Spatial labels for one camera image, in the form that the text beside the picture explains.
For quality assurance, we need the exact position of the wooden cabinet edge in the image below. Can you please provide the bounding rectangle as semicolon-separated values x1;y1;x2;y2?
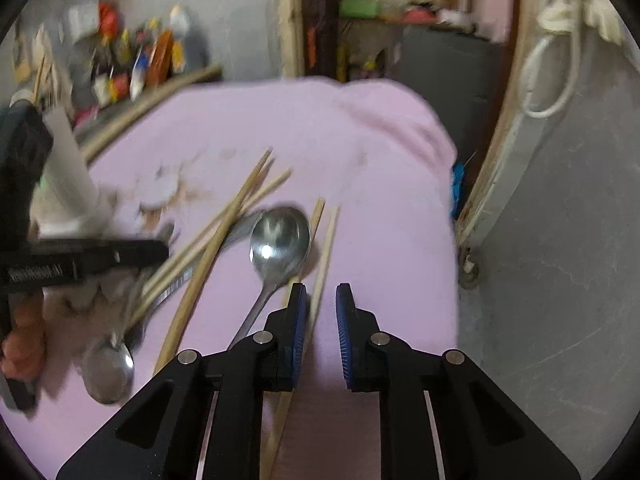
455;0;538;251

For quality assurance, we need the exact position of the pink blanket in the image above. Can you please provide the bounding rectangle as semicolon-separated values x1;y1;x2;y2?
0;76;461;480

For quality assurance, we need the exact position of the white packet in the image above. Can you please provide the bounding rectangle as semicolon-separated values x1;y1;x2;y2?
129;55;151;101

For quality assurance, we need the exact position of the caster wheel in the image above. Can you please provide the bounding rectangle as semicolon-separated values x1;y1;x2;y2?
457;247;485;291

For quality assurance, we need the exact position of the steel fork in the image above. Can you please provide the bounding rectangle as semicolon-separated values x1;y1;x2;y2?
142;210;266;321

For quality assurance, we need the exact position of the dark sauce bottle red label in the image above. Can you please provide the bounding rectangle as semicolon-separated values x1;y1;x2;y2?
92;35;132;108

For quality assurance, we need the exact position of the grey board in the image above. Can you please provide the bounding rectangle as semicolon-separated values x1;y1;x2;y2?
400;25;508;176

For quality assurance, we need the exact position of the green box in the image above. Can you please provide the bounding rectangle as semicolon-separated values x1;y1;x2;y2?
340;0;382;17

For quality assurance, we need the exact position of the person's left hand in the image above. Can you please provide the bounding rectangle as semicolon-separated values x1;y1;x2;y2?
0;290;48;382

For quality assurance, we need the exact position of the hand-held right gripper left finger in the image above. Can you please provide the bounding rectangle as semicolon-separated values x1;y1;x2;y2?
56;282;308;480

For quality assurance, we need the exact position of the pink bag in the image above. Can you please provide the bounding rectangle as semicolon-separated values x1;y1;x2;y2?
405;7;446;23

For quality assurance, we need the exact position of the orange packet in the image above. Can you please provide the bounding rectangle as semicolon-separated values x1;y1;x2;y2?
147;30;176;86

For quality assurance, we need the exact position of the red plastic bag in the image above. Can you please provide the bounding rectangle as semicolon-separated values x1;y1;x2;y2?
97;1;121;36

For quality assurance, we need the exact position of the white rubber glove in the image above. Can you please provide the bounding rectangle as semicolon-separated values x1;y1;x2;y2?
585;0;626;43

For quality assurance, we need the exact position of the blue plastic bag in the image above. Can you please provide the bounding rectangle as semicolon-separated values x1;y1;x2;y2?
450;162;467;221

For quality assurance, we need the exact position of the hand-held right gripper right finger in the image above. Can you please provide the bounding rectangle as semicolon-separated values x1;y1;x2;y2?
335;282;583;480

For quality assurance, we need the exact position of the large brown jug yellow cap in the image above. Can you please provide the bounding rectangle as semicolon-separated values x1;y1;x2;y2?
167;4;193;73

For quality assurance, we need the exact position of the dark brown door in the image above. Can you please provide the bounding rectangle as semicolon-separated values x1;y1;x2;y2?
302;0;341;83

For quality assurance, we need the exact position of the wooden door frame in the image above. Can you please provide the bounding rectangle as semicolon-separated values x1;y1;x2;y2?
275;0;306;80

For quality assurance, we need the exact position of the white utensil holder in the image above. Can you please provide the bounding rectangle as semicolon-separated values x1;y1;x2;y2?
37;107;113;241

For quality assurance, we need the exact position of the wooden chopstick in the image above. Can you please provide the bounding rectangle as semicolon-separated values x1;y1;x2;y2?
152;147;275;376
141;169;293;297
260;204;341;480
286;199;326;308
125;157;277;328

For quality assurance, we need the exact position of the large steel spoon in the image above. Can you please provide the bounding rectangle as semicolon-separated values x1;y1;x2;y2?
227;206;312;351

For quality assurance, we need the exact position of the small steel spoon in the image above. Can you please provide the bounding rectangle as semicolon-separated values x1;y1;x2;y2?
81;270;146;406

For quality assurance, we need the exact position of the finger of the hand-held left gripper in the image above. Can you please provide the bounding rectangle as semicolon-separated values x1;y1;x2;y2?
65;238;171;275

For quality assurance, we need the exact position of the white wall box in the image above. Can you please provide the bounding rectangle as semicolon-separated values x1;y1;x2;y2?
67;2;101;36

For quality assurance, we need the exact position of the white cloth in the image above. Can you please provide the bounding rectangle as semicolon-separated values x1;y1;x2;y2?
537;0;593;36

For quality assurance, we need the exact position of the white hose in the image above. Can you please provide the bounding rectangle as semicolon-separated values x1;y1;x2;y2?
520;22;583;120

